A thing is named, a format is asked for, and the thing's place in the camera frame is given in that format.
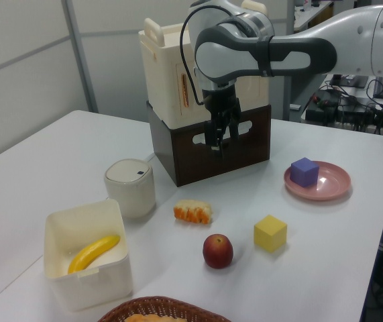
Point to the black electronics box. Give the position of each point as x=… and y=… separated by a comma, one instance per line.
x=323, y=107

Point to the red apple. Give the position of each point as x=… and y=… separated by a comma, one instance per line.
x=218, y=251

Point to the pink plate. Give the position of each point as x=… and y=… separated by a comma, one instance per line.
x=332, y=182

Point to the yellow cube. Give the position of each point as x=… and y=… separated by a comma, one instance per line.
x=270, y=234

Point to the brown wicker basket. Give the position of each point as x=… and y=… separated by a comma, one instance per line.
x=164, y=302

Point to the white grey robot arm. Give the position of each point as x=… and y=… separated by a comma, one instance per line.
x=218, y=57

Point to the yellow banana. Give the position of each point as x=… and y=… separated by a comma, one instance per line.
x=90, y=253

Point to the cream open plastic box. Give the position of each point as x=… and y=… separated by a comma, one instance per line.
x=87, y=292

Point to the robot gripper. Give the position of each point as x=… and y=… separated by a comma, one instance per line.
x=223, y=102

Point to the dark brown crate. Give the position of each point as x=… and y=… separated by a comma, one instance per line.
x=191, y=164

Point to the orange white bread piece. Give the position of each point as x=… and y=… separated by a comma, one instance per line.
x=192, y=211

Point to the long orange bread roll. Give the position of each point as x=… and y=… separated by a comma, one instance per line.
x=151, y=318

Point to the purple cube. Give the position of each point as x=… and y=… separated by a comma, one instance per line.
x=304, y=172

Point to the white lidded canister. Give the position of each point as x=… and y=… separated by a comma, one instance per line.
x=130, y=194

